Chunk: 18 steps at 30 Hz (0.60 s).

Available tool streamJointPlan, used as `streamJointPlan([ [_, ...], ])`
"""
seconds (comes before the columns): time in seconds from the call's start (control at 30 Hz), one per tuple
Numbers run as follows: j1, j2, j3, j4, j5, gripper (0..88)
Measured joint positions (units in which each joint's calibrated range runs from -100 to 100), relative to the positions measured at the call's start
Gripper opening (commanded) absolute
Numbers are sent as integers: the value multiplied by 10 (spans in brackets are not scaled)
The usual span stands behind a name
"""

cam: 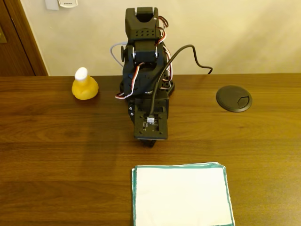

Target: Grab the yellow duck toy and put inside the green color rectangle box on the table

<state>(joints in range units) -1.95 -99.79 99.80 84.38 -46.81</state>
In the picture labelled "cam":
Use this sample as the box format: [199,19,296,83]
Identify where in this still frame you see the brown wooden door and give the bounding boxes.
[0,0,36,77]

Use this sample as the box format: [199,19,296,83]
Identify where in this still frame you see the white wall switch plate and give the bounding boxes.
[45,0,60,11]

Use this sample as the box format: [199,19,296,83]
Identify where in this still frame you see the white wall controller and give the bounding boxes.
[57,0,79,8]

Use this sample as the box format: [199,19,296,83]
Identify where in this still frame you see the grey white cable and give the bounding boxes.
[109,41,129,68]

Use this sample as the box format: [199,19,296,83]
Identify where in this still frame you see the black camera cable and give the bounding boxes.
[149,44,214,120]

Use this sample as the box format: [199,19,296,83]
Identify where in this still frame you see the yellow rubber duck toy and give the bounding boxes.
[71,67,99,101]

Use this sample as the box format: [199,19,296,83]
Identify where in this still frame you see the brown wooden door frame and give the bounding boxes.
[3,0,49,77]

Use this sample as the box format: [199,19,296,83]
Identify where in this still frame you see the black round desk grommet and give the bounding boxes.
[215,85,253,113]

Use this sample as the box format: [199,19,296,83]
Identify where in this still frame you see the brass door plate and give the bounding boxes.
[0,25,8,44]

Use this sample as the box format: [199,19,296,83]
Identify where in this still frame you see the black camera mount with board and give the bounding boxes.
[134,97,170,141]

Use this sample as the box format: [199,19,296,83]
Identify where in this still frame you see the white paper with green border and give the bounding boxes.
[131,161,236,226]

